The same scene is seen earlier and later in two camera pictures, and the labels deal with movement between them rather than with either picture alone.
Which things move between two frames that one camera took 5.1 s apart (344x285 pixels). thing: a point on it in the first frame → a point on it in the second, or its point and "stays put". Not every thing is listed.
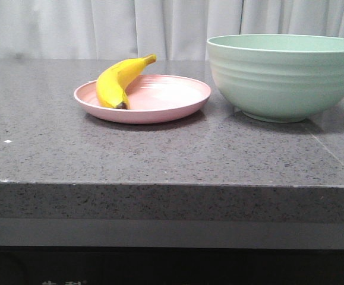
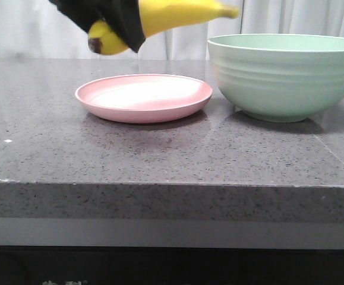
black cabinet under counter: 90,265 stays put
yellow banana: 113,82 → 157,16
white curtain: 132,29 stays put
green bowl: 284,78 stays put
